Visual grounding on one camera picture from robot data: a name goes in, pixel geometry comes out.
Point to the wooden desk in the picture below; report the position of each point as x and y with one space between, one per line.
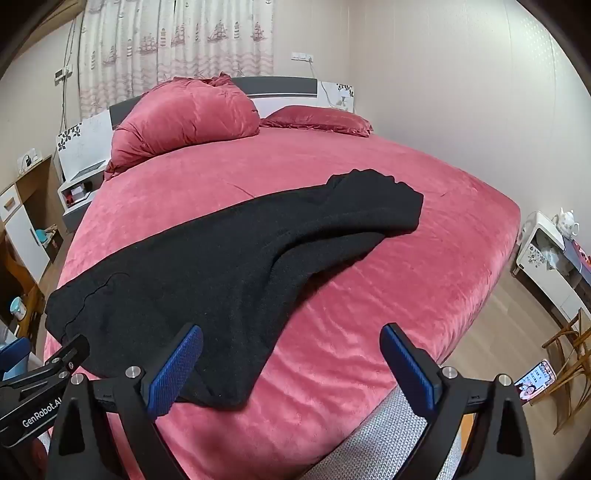
21 272

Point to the bed with pink sheet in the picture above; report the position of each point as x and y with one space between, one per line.
415 286

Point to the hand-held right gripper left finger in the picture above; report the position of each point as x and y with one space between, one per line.
178 369

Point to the white floral side cabinet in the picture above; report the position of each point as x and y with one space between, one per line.
535 272

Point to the charger on cabinet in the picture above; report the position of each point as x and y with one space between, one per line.
27 161

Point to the grey and white headboard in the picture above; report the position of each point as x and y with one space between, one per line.
281 86

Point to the wooden chair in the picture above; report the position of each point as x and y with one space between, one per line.
561 341

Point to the black knitted garment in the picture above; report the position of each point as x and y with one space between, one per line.
231 258

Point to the wall power strip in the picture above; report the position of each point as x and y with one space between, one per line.
64 72

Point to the large pink pillow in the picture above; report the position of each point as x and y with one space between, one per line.
184 115

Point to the small red item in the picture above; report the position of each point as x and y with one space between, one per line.
73 197

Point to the wood and white cabinet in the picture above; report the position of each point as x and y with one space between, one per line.
23 235

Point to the white wall socket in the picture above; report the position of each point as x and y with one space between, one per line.
302 57

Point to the printed curtain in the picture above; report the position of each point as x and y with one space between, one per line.
184 37

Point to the blue fabric cushion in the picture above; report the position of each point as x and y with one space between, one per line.
14 355

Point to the grey knitted clothing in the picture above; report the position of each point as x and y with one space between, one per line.
383 443

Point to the light blue cup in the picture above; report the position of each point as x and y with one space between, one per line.
18 309

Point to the turquoise bowl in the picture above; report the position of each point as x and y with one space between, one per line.
44 235

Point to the flat pink pillow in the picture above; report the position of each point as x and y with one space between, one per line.
318 120

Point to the white teapot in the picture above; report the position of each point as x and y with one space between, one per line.
567 221

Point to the white and grey nightstand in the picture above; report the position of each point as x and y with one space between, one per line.
78 217

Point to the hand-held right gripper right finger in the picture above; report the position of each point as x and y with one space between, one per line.
411 364

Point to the smartphone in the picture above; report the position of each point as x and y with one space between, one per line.
535 381

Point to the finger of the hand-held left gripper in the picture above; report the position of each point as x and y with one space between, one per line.
69 353

